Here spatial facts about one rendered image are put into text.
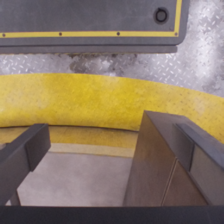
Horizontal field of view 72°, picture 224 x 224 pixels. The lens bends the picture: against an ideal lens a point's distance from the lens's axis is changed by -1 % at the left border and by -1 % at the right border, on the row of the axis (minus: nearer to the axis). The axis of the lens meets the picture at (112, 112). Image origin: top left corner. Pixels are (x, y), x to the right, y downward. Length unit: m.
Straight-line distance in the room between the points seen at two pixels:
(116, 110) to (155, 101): 0.21
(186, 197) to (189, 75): 0.71
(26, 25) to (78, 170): 0.49
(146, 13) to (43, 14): 0.28
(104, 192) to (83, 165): 0.14
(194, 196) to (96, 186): 0.48
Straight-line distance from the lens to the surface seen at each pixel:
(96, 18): 0.49
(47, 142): 0.17
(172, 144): 0.17
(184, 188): 0.25
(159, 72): 0.83
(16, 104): 0.97
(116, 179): 0.64
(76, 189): 0.69
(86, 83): 0.81
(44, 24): 0.52
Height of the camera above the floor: 0.80
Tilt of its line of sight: 73 degrees down
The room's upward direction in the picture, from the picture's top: 180 degrees counter-clockwise
